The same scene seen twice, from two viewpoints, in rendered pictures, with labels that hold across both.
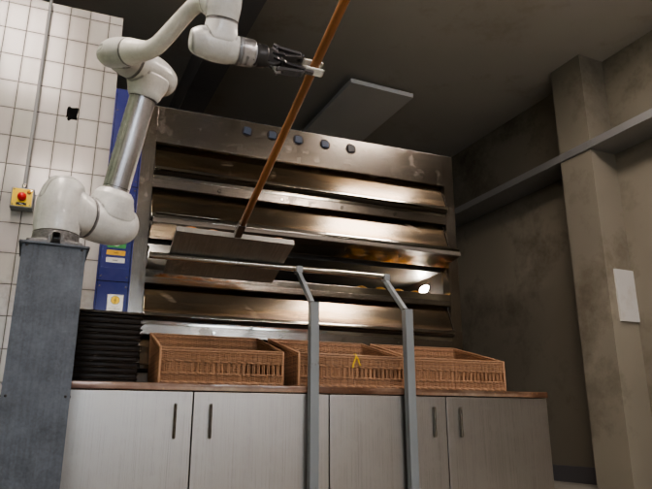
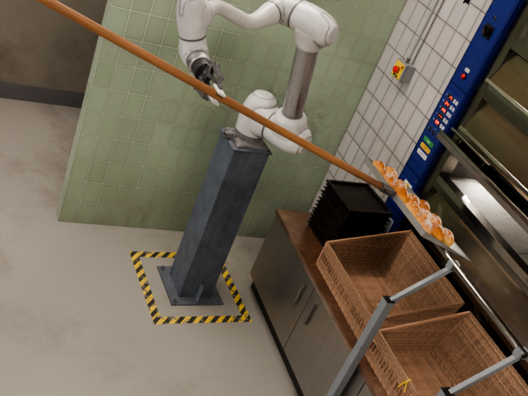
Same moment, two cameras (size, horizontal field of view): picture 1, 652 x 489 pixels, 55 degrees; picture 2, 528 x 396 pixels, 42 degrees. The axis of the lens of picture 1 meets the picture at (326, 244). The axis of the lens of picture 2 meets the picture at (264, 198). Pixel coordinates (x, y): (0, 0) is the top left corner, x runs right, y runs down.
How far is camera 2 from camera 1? 3.54 m
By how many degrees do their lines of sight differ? 90
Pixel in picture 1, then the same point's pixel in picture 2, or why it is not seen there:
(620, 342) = not seen: outside the picture
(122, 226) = (279, 142)
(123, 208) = not seen: hidden behind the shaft
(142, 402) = (297, 266)
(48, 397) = (200, 221)
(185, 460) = (294, 322)
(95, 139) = (470, 29)
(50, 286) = (219, 163)
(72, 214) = (244, 122)
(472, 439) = not seen: outside the picture
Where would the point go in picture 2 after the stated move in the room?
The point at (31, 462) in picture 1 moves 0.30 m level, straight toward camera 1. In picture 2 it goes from (188, 246) to (136, 243)
